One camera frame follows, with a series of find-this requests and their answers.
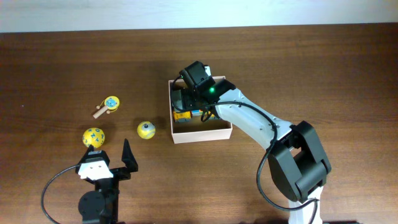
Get yellow ball with blue letters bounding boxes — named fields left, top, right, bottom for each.
left=82, top=128, right=105, bottom=148

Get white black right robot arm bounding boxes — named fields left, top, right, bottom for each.
left=171, top=61, right=331, bottom=223

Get yellow grey toy mixer truck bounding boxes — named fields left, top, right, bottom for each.
left=207, top=111, right=220, bottom=119

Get yellow wooden rattle drum toy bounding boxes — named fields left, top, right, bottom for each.
left=93, top=96, right=121, bottom=119

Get small colourful puzzle cube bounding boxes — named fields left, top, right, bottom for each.
left=191, top=110, right=203, bottom=116

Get beige open cardboard box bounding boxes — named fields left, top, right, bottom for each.
left=168, top=75, right=234, bottom=145

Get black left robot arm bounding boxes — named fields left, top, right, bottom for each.
left=75, top=139, right=139, bottom=224

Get yellow grey minion ball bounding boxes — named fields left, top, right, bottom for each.
left=137, top=121, right=155, bottom=139

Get yellow grey toy dump truck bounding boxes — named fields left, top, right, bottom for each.
left=172, top=89, right=193, bottom=123

